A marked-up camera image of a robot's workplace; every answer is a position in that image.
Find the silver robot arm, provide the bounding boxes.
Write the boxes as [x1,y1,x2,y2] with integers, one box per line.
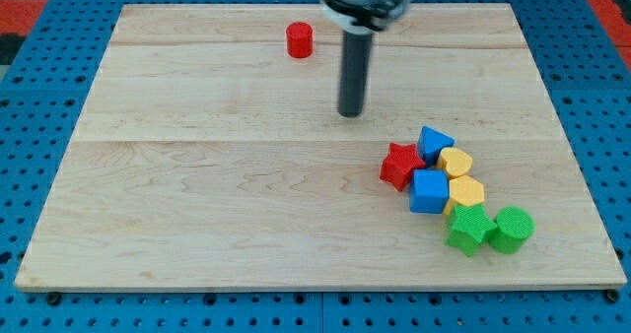
[319,0,413,118]

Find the yellow hexagon block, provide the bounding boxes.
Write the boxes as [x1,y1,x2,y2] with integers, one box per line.
[442,175,485,216]

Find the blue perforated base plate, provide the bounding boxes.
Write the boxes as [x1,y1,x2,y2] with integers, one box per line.
[1,0,630,332]

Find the green star block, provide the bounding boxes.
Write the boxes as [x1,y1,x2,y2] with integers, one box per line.
[445,204,497,257]

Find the blue cube block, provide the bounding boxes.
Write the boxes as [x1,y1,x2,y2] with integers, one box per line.
[409,169,449,214]

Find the blue triangle block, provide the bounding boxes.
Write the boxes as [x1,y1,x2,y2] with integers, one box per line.
[416,126,456,167]

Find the green cylinder block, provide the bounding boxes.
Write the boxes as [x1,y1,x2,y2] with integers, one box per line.
[488,206,535,254]

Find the yellow heart block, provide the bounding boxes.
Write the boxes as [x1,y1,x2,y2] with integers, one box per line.
[435,147,473,179]

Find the red cylinder block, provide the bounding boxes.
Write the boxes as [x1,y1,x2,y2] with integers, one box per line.
[286,22,314,59]

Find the light wooden board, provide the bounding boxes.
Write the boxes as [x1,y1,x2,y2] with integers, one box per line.
[15,4,627,293]

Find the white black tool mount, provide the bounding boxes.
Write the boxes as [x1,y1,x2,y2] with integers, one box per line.
[319,0,413,34]

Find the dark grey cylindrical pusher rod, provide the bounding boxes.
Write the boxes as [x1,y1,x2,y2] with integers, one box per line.
[337,33,373,117]

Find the red star block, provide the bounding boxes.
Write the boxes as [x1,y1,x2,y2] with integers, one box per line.
[380,143,426,192]

